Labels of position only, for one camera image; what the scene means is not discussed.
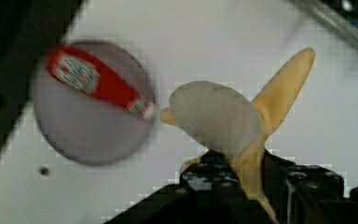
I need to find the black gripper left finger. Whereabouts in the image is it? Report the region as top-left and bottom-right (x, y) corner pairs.
(104, 150), (273, 224)

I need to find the red ketchup bottle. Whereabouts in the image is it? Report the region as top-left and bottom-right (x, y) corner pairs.
(46, 45), (157, 120)

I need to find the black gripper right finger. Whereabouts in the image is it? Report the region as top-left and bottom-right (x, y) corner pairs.
(262, 152), (358, 224)

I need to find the plush peeled banana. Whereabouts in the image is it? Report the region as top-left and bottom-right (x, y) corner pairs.
(160, 48), (316, 224)

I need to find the pale pink round plate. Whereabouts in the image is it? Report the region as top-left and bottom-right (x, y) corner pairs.
(31, 41), (158, 166)

